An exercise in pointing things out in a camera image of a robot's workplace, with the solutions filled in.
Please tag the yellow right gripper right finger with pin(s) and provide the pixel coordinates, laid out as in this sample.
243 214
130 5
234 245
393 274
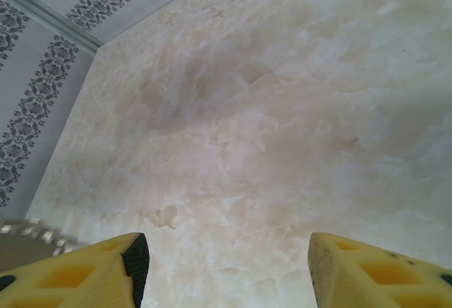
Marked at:
339 279

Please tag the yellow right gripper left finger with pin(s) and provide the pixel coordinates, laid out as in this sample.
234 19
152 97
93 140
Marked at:
70 287

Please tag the aluminium corner post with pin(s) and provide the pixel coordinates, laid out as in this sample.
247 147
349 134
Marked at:
46 13

